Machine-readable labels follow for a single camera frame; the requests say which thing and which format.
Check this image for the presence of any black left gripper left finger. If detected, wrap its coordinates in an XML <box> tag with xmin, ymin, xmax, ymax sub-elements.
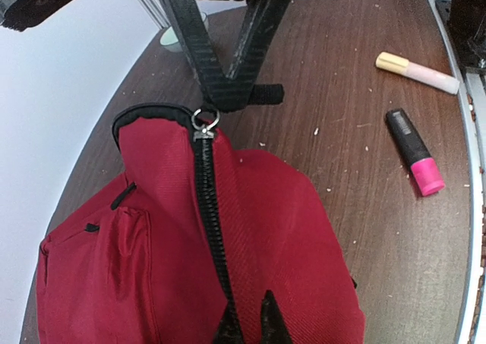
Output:
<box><xmin>212</xmin><ymin>297</ymin><xmax>243</xmax><ymax>344</ymax></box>

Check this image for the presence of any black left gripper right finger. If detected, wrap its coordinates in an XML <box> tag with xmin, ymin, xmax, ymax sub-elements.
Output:
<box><xmin>260</xmin><ymin>290</ymin><xmax>292</xmax><ymax>344</ymax></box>

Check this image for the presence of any pink black highlighter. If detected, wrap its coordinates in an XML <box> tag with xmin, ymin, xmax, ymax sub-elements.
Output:
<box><xmin>385</xmin><ymin>109</ymin><xmax>446</xmax><ymax>197</ymax></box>

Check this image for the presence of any pale blue ceramic bowl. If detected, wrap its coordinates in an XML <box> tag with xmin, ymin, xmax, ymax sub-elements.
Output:
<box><xmin>159</xmin><ymin>12</ymin><xmax>210</xmax><ymax>53</ymax></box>

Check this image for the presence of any red student backpack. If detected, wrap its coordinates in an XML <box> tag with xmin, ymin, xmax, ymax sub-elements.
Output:
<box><xmin>36</xmin><ymin>103</ymin><xmax>365</xmax><ymax>343</ymax></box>

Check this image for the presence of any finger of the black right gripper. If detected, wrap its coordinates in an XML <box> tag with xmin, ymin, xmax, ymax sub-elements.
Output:
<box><xmin>159</xmin><ymin>0</ymin><xmax>220</xmax><ymax>104</ymax></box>
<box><xmin>226</xmin><ymin>0</ymin><xmax>291</xmax><ymax>84</ymax></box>

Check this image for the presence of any pale yellow highlighter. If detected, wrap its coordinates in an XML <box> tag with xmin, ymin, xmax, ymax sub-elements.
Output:
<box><xmin>375</xmin><ymin>52</ymin><xmax>460</xmax><ymax>95</ymax></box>

